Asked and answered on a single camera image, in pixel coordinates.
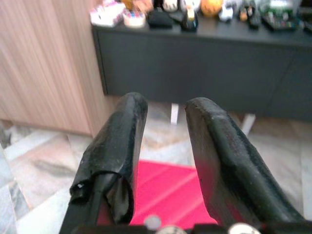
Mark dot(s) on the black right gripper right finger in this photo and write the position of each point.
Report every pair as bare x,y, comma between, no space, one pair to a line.
231,158

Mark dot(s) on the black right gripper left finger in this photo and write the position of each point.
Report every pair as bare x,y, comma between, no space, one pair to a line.
114,146

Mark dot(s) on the white sideboard leg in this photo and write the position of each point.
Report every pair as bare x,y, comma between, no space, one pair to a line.
248,124
174,114

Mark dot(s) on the black sideboard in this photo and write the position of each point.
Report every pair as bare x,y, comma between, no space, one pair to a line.
195,65

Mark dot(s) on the light wooden cabinet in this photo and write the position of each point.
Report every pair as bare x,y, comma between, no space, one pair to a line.
48,68

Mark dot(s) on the beige masking tape roll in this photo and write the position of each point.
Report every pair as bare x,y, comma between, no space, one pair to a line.
134,19

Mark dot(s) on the white printed tissue packet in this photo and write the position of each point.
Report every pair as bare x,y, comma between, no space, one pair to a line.
107,14

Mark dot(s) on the black fabric pouch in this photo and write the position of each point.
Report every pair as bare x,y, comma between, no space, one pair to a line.
159,19

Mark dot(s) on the black tape dispenser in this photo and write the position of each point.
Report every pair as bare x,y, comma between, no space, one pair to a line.
189,23

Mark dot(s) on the black remote with coloured buttons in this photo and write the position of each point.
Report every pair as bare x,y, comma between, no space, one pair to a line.
280,23

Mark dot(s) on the small white toy figure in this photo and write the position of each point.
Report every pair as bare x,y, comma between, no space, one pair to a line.
224,13

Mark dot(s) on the orange round figure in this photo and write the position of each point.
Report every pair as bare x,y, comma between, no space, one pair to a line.
211,7

